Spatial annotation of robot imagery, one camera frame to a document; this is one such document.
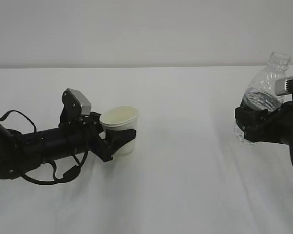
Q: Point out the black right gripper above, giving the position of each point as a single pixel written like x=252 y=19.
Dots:
x=277 y=129

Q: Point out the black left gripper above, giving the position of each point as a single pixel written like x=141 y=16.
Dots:
x=83 y=135

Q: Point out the white paper cup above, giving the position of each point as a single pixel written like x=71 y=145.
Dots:
x=120 y=118

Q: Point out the clear water bottle green label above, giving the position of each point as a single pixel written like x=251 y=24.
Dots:
x=259 y=94

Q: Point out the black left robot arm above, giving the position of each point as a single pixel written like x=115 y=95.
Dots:
x=65 y=148

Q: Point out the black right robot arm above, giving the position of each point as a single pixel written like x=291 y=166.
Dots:
x=265 y=126

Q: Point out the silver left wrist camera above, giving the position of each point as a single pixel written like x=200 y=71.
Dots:
x=75 y=106

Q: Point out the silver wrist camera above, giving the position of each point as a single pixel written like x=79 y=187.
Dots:
x=75 y=106
x=284 y=86

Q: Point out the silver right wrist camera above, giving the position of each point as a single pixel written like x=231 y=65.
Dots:
x=284 y=86

